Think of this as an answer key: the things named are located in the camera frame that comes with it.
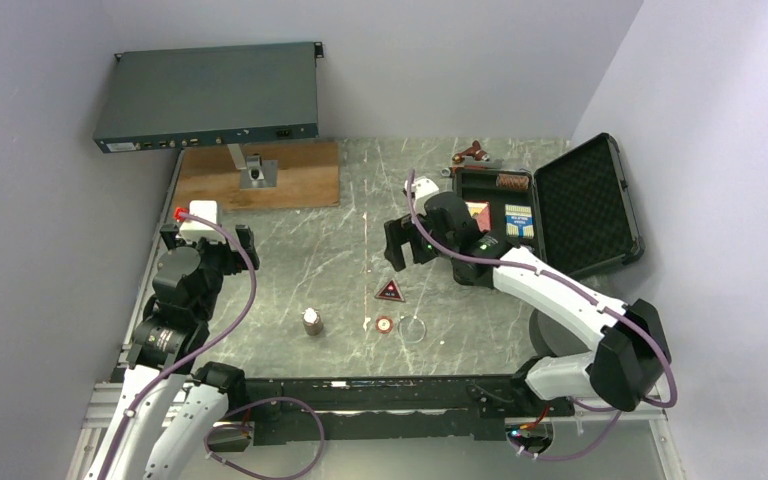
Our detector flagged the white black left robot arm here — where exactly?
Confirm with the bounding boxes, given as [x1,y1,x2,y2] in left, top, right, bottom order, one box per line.
[85,220,260,479]

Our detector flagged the clear round plastic disc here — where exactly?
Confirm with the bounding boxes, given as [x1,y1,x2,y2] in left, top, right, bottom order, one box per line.
[397,316,427,345]

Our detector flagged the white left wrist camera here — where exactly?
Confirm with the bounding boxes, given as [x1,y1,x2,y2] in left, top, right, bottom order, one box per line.
[173,200,225,242]

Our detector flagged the silver metal stand bracket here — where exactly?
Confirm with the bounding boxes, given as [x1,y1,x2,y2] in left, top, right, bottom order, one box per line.
[227,144,278,190]

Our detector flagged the blue playing card deck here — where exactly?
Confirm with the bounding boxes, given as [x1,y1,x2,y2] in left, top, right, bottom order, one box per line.
[505,204,535,240]

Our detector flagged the red black triangle button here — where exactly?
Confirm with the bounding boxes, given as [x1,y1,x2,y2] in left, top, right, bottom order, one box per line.
[374,279,405,303]

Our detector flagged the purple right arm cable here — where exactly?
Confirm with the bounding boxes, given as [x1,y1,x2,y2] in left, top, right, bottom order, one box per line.
[405,169,679,463]

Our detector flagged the dark green rack unit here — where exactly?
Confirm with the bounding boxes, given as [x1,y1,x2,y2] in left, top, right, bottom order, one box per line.
[92,41,324,153]

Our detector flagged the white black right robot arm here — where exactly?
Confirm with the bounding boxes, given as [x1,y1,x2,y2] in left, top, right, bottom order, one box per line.
[384,187,678,415]

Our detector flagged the single red poker chip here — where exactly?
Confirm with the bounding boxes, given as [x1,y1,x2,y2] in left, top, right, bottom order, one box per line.
[375,316,394,334]

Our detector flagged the black aluminium mounting rail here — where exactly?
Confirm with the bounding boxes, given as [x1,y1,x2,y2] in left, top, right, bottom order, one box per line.
[83,374,668,446]

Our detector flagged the red playing card deck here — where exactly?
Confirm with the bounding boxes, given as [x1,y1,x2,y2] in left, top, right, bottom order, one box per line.
[466,201,492,232]

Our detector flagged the black poker set case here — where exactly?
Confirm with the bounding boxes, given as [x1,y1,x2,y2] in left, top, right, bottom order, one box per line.
[453,133,645,279]

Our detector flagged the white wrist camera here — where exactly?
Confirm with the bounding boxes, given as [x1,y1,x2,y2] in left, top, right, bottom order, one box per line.
[173,200,225,242]
[404,176,441,215]

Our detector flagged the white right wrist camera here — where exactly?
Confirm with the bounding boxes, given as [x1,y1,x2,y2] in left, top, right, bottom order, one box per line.
[404,176,441,215]

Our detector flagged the brown wooden board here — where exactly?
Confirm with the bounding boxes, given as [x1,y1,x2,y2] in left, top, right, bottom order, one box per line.
[172,141,340,211]

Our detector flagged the poker chip roll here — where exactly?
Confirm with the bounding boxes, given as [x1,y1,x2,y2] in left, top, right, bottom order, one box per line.
[495,173,531,191]

